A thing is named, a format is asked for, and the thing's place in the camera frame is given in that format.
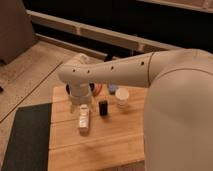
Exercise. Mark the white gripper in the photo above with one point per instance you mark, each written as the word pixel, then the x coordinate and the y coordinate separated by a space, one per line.
pixel 80 94

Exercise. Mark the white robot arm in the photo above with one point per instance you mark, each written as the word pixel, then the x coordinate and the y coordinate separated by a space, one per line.
pixel 178 110

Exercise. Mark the blue small object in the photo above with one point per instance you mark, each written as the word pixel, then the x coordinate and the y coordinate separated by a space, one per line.
pixel 112 88

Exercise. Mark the white plastic cup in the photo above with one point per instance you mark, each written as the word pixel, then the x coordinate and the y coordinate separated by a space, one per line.
pixel 122 96

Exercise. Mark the dark floor mat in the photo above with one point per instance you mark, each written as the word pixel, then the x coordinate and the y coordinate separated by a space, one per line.
pixel 28 145

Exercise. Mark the white metal railing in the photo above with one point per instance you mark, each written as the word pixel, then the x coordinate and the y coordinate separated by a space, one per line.
pixel 89 39

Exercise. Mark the grey cabinet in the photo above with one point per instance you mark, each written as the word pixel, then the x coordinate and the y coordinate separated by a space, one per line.
pixel 16 32

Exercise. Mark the orange ring object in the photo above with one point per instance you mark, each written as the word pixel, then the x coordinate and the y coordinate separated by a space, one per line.
pixel 97 90

